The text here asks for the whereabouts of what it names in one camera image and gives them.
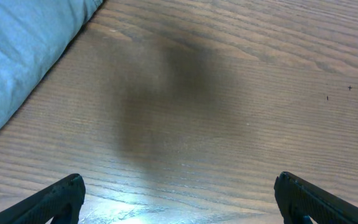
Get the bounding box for grey folded shorts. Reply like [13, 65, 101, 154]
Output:
[0, 0, 103, 129]

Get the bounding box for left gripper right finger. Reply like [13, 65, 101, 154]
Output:
[273, 172, 358, 224]

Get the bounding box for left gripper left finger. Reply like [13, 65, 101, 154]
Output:
[0, 174, 86, 224]

